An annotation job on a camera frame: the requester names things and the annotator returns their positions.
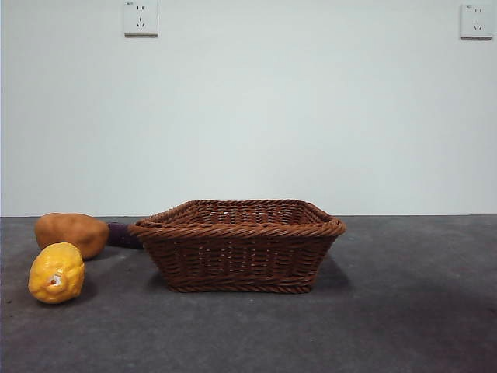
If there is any brown wicker basket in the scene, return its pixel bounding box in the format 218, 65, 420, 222
127, 199, 346, 295

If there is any purple eggplant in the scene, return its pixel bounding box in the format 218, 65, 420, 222
106, 222, 145, 250

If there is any brown potato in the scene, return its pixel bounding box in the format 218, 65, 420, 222
34, 212, 110, 260

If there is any white wall socket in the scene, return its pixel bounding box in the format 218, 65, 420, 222
123, 0, 159, 38
459, 3, 489, 40

